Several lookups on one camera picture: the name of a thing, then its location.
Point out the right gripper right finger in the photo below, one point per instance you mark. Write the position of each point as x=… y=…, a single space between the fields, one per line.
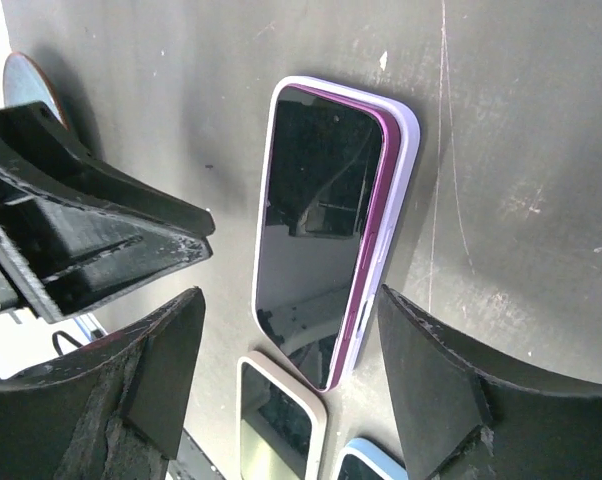
x=465 y=410

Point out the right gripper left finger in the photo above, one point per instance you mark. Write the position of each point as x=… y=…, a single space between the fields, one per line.
x=112 y=409

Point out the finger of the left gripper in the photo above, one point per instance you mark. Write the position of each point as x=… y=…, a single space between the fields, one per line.
x=62 y=261
x=39 y=154

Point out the light blue phone case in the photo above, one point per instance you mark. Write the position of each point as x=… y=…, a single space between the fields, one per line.
x=374 y=456

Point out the cream white phone case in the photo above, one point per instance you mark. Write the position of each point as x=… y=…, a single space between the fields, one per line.
x=301 y=394

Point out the silver edged black phone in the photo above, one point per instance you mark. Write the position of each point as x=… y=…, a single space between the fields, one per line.
x=275 y=431

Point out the lavender purple phone case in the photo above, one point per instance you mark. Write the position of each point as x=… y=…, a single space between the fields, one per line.
x=396 y=200

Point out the teal ceramic plate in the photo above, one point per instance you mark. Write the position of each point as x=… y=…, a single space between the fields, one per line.
x=23 y=82

